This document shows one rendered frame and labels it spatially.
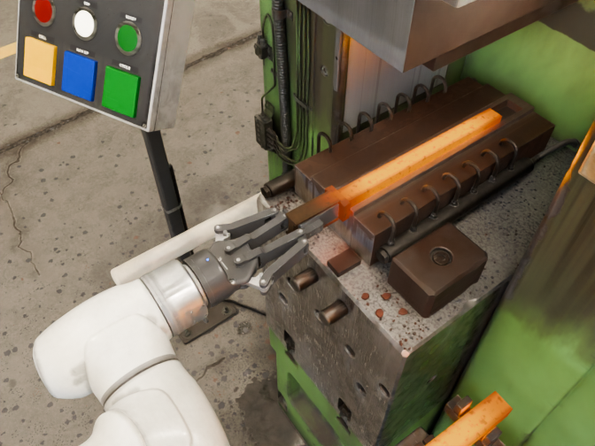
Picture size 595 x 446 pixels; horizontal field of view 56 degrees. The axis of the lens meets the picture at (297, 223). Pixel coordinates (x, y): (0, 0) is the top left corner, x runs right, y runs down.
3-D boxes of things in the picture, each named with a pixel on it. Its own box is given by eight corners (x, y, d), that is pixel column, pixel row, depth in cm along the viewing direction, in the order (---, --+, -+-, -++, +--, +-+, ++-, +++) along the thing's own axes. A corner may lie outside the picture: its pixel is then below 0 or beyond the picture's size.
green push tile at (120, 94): (132, 118, 100) (138, 77, 97) (100, 106, 102) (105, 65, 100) (139, 117, 102) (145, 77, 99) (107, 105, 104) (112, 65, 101)
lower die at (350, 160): (369, 266, 87) (375, 232, 80) (294, 191, 97) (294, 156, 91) (541, 157, 103) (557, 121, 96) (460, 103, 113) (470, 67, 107)
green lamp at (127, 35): (128, 58, 97) (122, 35, 93) (117, 46, 99) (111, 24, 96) (144, 52, 98) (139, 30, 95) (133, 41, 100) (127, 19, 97)
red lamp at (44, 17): (43, 28, 103) (35, 6, 100) (35, 18, 105) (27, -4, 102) (60, 23, 104) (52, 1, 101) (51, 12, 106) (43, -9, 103)
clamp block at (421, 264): (424, 321, 80) (433, 296, 75) (385, 281, 85) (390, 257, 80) (481, 280, 85) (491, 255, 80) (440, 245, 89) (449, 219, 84)
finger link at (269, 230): (231, 270, 78) (225, 264, 79) (291, 228, 83) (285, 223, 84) (227, 253, 75) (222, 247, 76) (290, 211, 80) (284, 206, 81)
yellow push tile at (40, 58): (50, 86, 106) (53, 46, 103) (22, 75, 108) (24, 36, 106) (58, 86, 108) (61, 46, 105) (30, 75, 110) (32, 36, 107)
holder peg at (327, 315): (328, 330, 86) (328, 321, 84) (317, 318, 87) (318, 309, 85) (348, 316, 88) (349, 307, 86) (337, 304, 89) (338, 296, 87)
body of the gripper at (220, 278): (183, 280, 80) (238, 249, 83) (214, 321, 75) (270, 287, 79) (173, 249, 74) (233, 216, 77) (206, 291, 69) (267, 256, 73)
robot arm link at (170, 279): (179, 349, 74) (218, 325, 76) (166, 314, 67) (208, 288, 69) (148, 302, 78) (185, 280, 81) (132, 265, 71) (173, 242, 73)
